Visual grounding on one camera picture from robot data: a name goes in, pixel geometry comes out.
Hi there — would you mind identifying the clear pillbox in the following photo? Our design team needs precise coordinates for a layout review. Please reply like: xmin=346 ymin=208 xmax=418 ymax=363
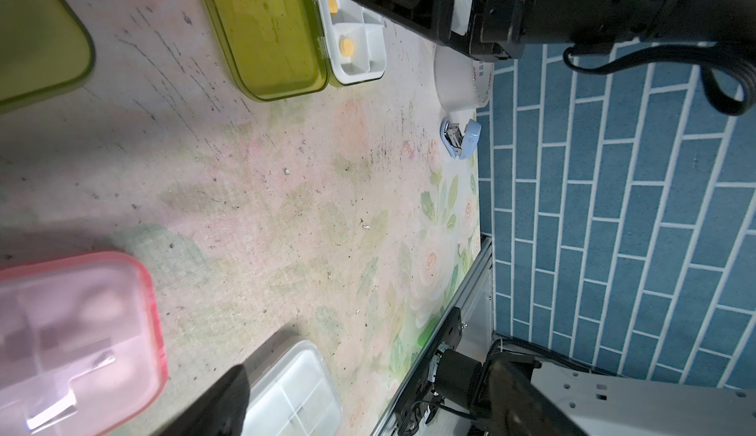
xmin=241 ymin=337 xmax=344 ymax=435

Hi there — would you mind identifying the pink pillbox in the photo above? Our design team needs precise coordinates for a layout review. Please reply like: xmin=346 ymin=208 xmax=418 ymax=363
xmin=1 ymin=251 xmax=169 ymax=435

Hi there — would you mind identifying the blue tape dispenser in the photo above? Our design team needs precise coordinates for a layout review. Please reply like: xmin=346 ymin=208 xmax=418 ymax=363
xmin=440 ymin=118 xmax=482 ymax=160

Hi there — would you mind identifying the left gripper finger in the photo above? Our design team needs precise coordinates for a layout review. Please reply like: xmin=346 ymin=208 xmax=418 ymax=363
xmin=159 ymin=364 xmax=250 ymax=436

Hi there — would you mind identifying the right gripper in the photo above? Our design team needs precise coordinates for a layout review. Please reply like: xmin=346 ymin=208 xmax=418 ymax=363
xmin=353 ymin=0 xmax=678 ymax=61

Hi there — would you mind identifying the clear tape roll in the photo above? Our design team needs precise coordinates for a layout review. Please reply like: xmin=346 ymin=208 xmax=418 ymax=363
xmin=433 ymin=46 xmax=494 ymax=112

